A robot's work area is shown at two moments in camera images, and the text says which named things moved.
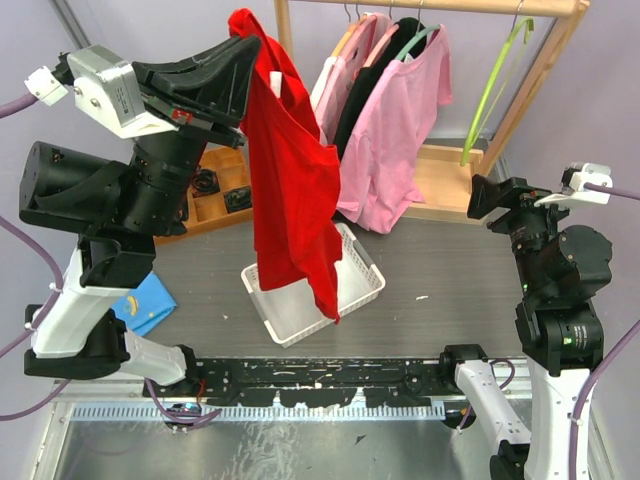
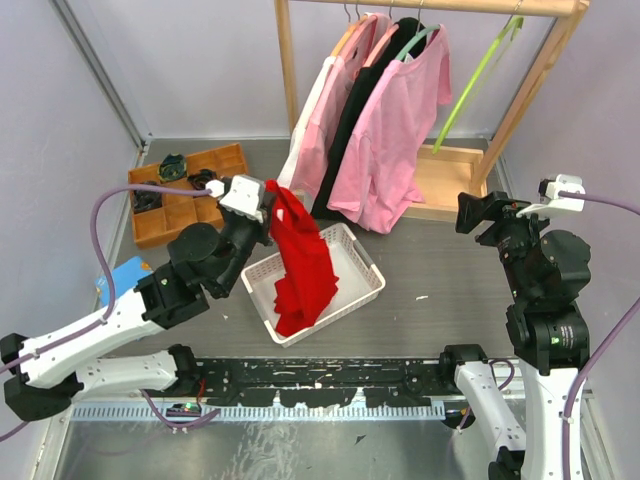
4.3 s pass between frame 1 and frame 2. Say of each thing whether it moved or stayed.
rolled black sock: stayed
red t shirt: moved
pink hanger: stayed
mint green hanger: stayed
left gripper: moved
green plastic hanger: moved
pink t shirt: stayed
